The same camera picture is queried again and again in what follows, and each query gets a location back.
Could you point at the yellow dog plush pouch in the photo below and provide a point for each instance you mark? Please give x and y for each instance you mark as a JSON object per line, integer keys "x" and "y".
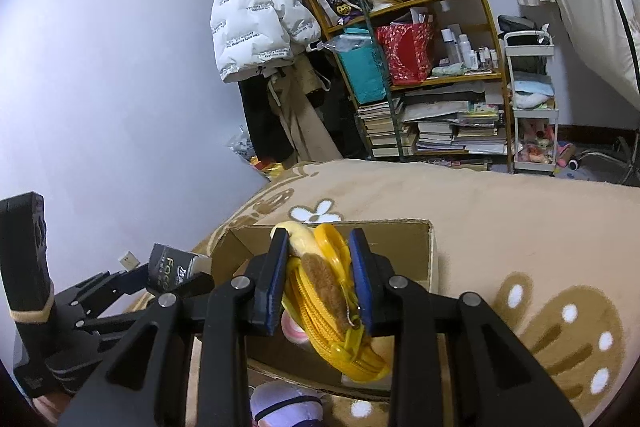
{"x": 319, "y": 294}

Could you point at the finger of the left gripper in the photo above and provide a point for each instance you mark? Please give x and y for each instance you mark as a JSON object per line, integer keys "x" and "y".
{"x": 102, "y": 290}
{"x": 92, "y": 320}

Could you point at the cardboard box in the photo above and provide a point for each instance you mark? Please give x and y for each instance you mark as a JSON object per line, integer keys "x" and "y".
{"x": 408, "y": 244}

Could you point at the stack of books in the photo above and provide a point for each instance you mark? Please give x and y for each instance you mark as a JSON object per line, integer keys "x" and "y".
{"x": 458, "y": 117}

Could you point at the purple white plush doll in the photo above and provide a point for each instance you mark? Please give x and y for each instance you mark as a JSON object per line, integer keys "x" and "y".
{"x": 278, "y": 403}

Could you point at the pink swirl roll plush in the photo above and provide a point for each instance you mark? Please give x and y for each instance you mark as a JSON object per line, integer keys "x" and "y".
{"x": 293, "y": 332}

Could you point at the white puffer jacket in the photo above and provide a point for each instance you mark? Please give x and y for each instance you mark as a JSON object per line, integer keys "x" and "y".
{"x": 252, "y": 37}

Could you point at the small black box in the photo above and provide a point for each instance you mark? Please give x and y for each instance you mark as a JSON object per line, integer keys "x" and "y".
{"x": 169, "y": 267}

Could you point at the wall power socket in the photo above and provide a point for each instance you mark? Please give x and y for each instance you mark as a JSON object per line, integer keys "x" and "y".
{"x": 129, "y": 261}

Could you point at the beige trench coat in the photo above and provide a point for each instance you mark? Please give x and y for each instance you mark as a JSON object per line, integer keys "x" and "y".
{"x": 301, "y": 123}

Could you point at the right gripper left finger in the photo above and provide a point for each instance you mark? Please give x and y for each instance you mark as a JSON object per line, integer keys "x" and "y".
{"x": 144, "y": 380}

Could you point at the wooden bookshelf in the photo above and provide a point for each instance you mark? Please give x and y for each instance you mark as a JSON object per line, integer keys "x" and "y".
{"x": 465, "y": 44}

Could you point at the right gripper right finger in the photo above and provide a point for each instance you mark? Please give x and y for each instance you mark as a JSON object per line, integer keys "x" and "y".
{"x": 494, "y": 379}

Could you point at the yellow toy bag on floor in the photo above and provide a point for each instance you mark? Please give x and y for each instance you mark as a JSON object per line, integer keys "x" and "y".
{"x": 242, "y": 145}

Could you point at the white rolling cart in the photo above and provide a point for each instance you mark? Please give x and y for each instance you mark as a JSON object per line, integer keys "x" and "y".
{"x": 532, "y": 95}

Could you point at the red gift bag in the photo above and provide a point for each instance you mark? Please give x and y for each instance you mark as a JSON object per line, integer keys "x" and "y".
{"x": 408, "y": 50}

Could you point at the teal bag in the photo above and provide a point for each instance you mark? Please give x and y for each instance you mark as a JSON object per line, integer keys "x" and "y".
{"x": 358, "y": 56}

